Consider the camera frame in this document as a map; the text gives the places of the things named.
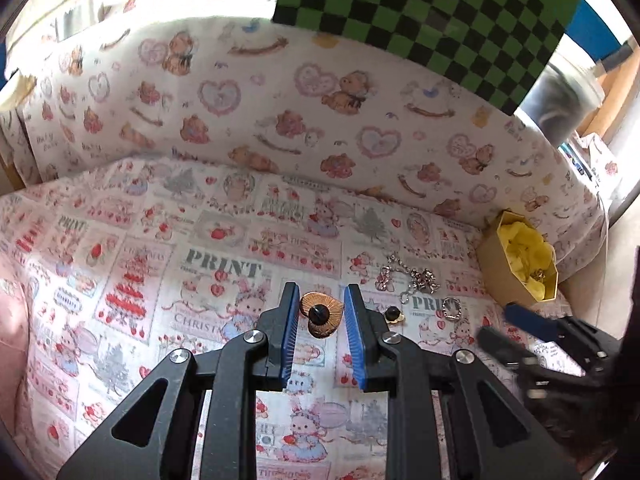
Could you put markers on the small gold black earring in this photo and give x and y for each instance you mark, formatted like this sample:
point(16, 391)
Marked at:
point(394, 315)

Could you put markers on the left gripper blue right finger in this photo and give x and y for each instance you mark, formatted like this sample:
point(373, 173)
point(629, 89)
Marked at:
point(447, 416)

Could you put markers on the yellow cloth in box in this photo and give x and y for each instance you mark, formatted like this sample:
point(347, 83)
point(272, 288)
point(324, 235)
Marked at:
point(530, 257)

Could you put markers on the teddy bear print cloth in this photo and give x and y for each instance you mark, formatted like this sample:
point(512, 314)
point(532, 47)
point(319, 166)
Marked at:
point(182, 78)

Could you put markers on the clear plastic jar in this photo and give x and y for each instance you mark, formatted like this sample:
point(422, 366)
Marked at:
point(560, 99)

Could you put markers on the green checkered tissue box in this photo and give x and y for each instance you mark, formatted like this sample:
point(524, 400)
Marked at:
point(496, 49)

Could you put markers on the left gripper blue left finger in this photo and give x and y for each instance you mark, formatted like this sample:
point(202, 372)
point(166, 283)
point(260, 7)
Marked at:
point(194, 415)

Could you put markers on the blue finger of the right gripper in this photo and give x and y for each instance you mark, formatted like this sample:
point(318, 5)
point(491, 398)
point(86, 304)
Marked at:
point(500, 347)
point(531, 322)

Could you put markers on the gold octagonal jewelry box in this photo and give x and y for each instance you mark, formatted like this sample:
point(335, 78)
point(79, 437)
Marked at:
point(499, 281)

